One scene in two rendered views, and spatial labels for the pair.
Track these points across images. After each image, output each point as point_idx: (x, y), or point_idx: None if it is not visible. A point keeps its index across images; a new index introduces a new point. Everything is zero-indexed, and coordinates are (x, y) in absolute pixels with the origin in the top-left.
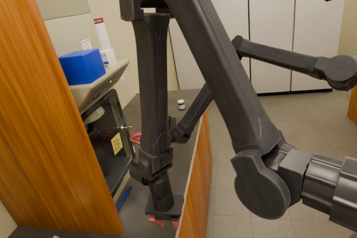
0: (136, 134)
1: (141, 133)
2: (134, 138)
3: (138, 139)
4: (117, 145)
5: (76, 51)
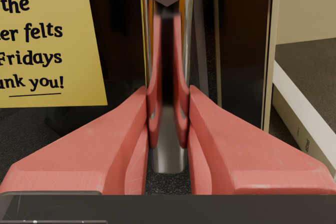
0: (129, 118)
1: (95, 162)
2: (164, 130)
3: (192, 185)
4: (16, 61)
5: None
